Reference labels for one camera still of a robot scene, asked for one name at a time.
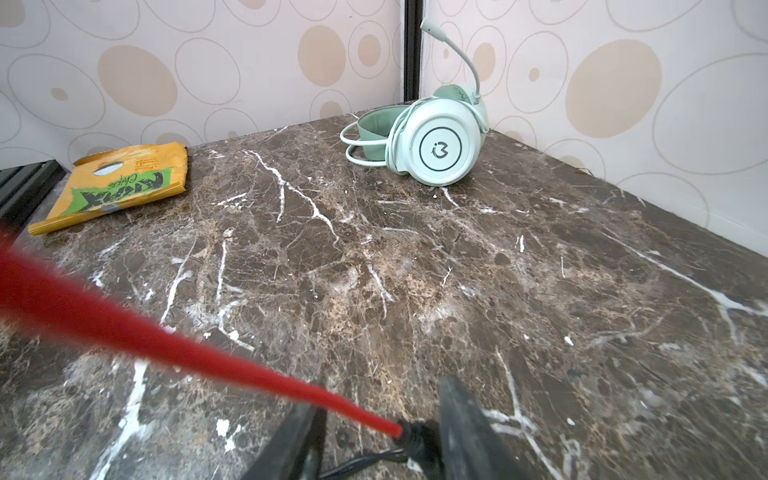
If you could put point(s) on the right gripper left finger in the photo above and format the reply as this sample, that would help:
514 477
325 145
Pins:
296 449

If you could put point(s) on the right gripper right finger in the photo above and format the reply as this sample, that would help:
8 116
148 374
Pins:
471 449

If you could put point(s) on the mint green headphones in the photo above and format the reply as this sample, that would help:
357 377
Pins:
435 140

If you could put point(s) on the yellow green snack bag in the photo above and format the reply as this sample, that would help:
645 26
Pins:
108 182

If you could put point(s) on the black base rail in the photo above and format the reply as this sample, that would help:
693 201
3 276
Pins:
22 191

